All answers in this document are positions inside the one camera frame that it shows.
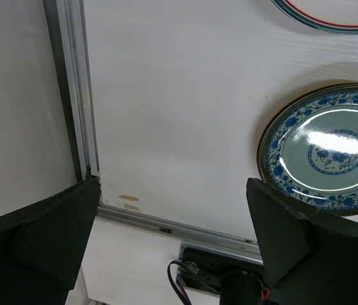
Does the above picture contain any blue floral teal plate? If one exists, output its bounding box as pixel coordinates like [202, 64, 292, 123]
[256, 83, 358, 216]

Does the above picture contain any white plate orange sunburst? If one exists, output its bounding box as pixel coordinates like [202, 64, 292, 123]
[272, 0, 358, 35]

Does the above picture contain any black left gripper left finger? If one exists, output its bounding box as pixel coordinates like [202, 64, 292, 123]
[0, 177, 100, 304]

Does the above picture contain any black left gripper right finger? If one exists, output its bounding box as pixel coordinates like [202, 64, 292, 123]
[246, 178, 358, 304]

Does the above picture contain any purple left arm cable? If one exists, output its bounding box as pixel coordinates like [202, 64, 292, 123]
[167, 260, 192, 305]

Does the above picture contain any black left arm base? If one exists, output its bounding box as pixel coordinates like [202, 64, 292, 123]
[179, 247, 279, 304]

